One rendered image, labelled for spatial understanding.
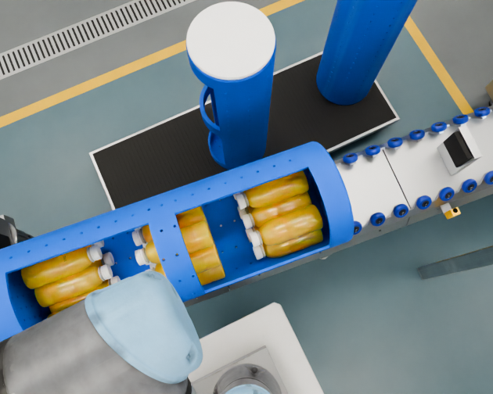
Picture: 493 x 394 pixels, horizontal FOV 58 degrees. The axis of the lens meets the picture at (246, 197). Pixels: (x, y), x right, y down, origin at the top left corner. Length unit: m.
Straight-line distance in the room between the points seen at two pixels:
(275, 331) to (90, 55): 2.11
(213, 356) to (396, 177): 0.78
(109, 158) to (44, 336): 2.07
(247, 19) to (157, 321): 1.31
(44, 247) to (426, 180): 1.10
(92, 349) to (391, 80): 2.53
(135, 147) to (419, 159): 1.39
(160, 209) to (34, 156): 1.64
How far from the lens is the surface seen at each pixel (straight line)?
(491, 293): 2.56
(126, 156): 2.33
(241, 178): 1.10
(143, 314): 0.28
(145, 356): 0.28
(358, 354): 2.32
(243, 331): 1.11
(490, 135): 1.63
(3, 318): 1.17
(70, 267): 1.21
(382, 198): 1.44
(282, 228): 1.15
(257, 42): 1.47
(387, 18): 1.83
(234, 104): 1.55
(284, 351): 1.11
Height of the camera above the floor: 2.26
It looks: 75 degrees down
